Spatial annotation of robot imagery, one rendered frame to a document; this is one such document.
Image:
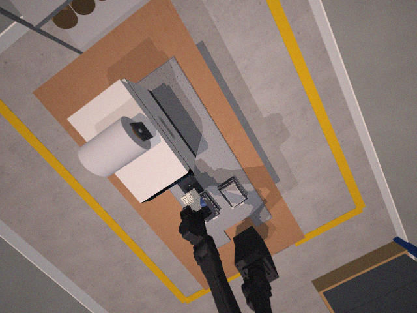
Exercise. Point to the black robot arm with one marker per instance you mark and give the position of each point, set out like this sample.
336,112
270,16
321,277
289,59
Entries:
256,288

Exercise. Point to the white cylinder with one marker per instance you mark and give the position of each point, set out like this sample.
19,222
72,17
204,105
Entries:
112,149

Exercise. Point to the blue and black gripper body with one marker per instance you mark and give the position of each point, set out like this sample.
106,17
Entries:
205,210

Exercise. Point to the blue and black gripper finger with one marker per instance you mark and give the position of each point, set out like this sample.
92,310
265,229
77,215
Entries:
202,203

